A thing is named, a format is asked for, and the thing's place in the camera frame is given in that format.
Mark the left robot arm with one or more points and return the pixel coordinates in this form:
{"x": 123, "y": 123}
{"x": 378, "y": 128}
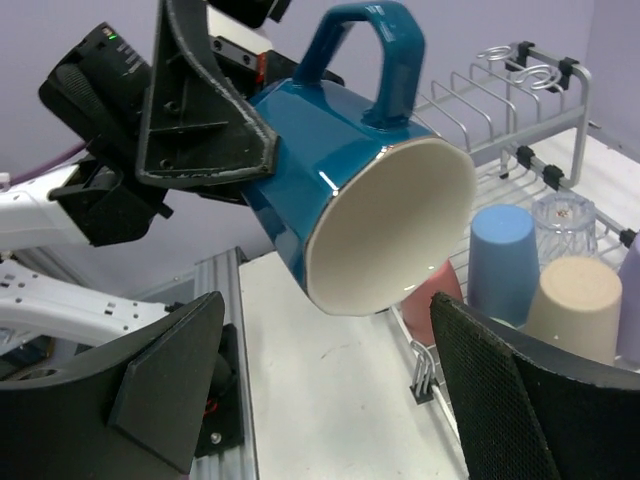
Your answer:
{"x": 51, "y": 300}

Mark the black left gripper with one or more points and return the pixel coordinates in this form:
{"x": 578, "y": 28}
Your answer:
{"x": 183, "y": 120}

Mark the beige plastic cup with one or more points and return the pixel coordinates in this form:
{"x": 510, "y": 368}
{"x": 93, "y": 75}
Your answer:
{"x": 576, "y": 308}

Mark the pink plastic cup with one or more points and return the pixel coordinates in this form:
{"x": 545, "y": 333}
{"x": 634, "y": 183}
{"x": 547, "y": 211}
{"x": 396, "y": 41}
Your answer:
{"x": 416, "y": 308}

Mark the aluminium mounting rail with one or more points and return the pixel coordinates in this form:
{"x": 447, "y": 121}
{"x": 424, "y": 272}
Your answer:
{"x": 227, "y": 446}

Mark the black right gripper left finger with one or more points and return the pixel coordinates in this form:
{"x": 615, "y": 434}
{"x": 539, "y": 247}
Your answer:
{"x": 131, "y": 408}

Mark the dark blue ceramic mug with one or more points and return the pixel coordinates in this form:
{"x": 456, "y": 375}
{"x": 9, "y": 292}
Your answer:
{"x": 364, "y": 204}

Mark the blue plastic cup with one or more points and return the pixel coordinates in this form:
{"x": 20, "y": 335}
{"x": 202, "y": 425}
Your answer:
{"x": 503, "y": 269}

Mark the clear glass cup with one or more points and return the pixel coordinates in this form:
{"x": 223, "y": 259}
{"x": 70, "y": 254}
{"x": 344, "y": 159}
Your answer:
{"x": 565, "y": 226}

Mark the silver wire dish rack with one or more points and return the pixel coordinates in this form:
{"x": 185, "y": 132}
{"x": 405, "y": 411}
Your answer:
{"x": 524, "y": 117}

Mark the purple plastic cup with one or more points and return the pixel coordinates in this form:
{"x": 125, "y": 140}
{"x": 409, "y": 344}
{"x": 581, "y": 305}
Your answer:
{"x": 628, "y": 332}

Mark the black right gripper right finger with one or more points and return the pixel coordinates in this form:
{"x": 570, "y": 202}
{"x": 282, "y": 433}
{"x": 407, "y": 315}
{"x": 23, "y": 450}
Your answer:
{"x": 528, "y": 410}

